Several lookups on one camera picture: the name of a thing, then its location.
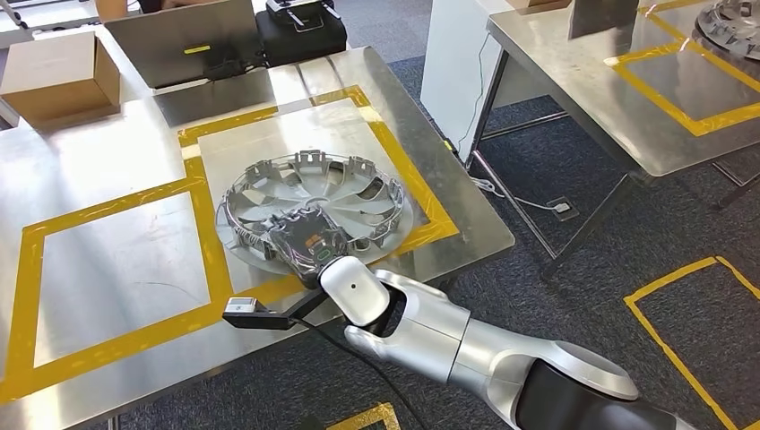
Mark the silver floor socket plate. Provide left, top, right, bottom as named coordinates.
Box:
left=546, top=197, right=581, bottom=222

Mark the black power adapter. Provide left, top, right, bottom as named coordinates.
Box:
left=203, top=57, right=251, bottom=82

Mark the black camera cable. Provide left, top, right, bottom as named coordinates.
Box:
left=290, top=317, right=430, bottom=430

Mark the brown cardboard box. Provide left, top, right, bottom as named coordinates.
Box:
left=0, top=30, right=122, bottom=124
left=507, top=0, right=574, bottom=16

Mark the white cabinet panel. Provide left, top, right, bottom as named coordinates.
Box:
left=419, top=0, right=516, bottom=164

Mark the yellow bench tape square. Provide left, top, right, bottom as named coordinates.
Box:
left=177, top=84, right=462, bottom=313
left=0, top=157, right=236, bottom=406

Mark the black carry case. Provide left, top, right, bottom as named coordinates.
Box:
left=255, top=8, right=349, bottom=68

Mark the yellow floor tape square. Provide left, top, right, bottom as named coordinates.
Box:
left=324, top=403, right=402, bottom=430
left=623, top=256, right=760, bottom=430

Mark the steel workbench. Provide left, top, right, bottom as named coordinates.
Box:
left=465, top=0, right=760, bottom=280
left=0, top=46, right=516, bottom=430

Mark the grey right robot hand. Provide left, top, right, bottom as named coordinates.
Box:
left=268, top=206, right=351, bottom=291

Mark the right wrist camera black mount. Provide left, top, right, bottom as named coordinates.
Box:
left=222, top=288, right=331, bottom=331

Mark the person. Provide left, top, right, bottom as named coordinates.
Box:
left=94, top=0, right=209, bottom=22

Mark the white floor cable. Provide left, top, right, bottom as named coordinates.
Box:
left=471, top=175, right=571, bottom=213

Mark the thin cable on panel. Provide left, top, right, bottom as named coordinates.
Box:
left=455, top=34, right=492, bottom=157

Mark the silver plastic hubcap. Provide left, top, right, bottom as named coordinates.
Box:
left=691, top=0, right=760, bottom=62
left=214, top=150, right=415, bottom=277

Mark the grey laptop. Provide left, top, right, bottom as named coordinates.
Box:
left=103, top=0, right=266, bottom=90

